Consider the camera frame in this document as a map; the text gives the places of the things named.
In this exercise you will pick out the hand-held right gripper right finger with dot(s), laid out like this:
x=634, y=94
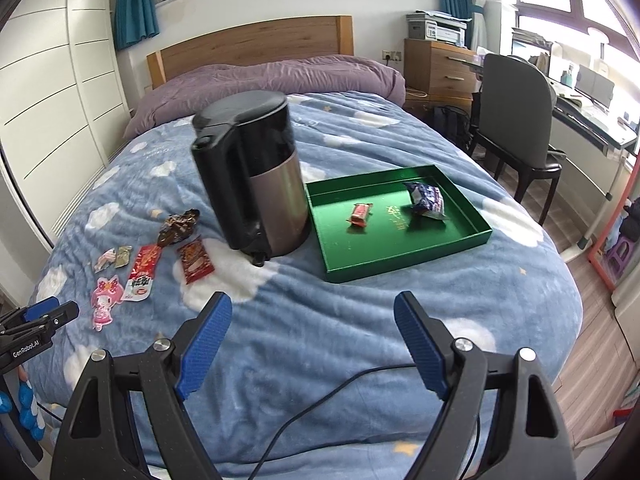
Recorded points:
x=417, y=345

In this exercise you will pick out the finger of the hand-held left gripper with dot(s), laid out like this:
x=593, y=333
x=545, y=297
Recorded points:
x=62, y=314
x=40, y=309

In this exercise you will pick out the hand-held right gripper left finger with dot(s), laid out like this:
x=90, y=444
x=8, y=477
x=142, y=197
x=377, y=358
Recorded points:
x=205, y=340

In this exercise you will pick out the pink cartoon snack packet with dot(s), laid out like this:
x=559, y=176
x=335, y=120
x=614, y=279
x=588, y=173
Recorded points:
x=106, y=302

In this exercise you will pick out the pink striped candy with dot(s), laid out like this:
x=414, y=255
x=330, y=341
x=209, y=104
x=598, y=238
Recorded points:
x=105, y=260

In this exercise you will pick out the red-brown snack packet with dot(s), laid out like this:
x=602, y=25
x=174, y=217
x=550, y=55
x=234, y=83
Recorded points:
x=196, y=261

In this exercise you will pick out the red and white snack pouch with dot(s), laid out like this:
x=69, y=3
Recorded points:
x=142, y=275

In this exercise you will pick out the green tray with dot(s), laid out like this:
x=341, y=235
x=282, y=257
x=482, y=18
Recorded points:
x=390, y=245

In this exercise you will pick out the blue and white toy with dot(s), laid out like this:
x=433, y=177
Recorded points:
x=25, y=400

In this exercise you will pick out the green wrapped candy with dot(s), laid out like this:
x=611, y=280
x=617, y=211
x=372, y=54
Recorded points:
x=123, y=256

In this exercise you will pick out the dark brown snack packet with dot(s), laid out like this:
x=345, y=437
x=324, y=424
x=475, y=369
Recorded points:
x=176, y=227

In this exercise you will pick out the small red wrapped candy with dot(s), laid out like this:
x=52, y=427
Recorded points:
x=361, y=214

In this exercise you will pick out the blue snack packet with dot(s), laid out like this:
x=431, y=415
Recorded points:
x=426, y=200

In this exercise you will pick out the black and steel electric kettle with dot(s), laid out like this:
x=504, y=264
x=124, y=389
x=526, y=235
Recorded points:
x=260, y=170

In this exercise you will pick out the black backpack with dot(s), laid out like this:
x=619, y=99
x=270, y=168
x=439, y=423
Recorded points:
x=450, y=125

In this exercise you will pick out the white wardrobe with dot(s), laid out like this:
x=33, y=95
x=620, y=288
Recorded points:
x=50, y=85

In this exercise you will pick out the grey chair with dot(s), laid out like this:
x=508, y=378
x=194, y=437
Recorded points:
x=510, y=105

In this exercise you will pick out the wooden drawer cabinet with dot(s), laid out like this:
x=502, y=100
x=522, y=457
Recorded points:
x=435, y=67

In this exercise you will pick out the purple pillow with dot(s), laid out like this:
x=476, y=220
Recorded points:
x=300, y=75

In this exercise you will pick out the white desk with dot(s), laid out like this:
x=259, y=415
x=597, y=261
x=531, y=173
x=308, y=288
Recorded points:
x=600, y=120

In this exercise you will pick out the teal bottle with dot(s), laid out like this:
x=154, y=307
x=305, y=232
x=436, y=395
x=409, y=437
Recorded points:
x=567, y=78

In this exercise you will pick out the wooden headboard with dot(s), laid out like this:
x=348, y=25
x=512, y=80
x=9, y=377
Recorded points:
x=250, y=35

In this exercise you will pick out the grey and white printer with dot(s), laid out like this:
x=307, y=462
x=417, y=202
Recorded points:
x=440, y=30

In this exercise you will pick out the pink frame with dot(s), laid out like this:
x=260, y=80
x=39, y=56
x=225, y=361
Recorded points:
x=597, y=257

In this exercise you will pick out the wall socket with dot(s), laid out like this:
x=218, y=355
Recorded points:
x=391, y=55

